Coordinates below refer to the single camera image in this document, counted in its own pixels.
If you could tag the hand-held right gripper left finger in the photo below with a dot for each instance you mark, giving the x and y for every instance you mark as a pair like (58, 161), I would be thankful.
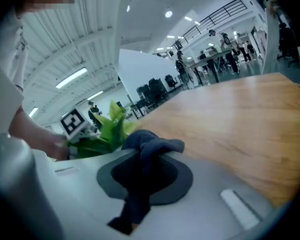
(77, 189)

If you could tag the grey marble slab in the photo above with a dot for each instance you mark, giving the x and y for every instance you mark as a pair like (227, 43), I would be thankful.
(271, 41)

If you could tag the dark background table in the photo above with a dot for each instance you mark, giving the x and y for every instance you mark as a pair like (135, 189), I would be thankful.
(210, 57)

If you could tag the round ceiling light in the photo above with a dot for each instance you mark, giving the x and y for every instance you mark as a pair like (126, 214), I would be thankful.
(168, 14)

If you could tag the black balcony railing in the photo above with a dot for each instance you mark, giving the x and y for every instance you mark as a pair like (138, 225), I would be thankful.
(215, 16)

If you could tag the long ceiling strip light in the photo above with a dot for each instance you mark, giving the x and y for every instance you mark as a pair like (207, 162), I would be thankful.
(72, 77)
(95, 95)
(33, 112)

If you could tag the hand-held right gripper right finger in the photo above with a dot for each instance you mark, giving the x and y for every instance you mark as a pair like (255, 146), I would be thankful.
(202, 209)

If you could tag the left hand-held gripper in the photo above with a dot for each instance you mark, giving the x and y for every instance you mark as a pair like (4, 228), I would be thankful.
(73, 124)

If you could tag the black office chair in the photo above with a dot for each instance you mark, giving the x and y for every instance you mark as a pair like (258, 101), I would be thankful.
(157, 89)
(143, 92)
(171, 81)

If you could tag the person's white shirt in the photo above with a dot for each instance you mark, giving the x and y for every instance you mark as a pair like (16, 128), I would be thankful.
(7, 66)

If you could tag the green artificial plant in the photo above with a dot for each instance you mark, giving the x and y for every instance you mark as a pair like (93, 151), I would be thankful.
(110, 134)

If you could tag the dark grey cloth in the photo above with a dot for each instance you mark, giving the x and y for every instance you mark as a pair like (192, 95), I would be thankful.
(150, 141)

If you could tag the person's left forearm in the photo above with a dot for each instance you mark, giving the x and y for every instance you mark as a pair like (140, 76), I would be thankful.
(32, 134)

